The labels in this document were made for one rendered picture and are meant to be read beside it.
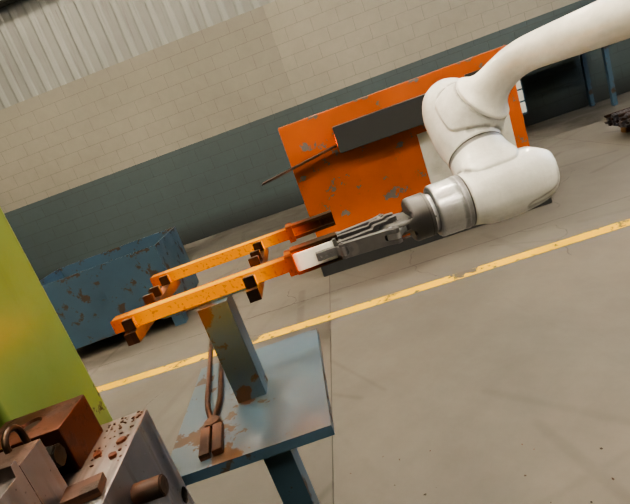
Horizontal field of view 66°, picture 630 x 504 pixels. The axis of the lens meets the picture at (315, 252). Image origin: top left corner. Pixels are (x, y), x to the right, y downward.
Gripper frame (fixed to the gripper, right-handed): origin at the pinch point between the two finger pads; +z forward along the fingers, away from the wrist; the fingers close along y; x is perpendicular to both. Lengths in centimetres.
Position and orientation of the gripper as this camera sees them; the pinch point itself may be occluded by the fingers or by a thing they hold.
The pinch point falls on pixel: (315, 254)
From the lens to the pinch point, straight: 80.9
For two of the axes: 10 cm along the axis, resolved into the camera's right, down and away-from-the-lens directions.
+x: -3.3, -9.1, -2.5
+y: -0.7, -2.4, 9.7
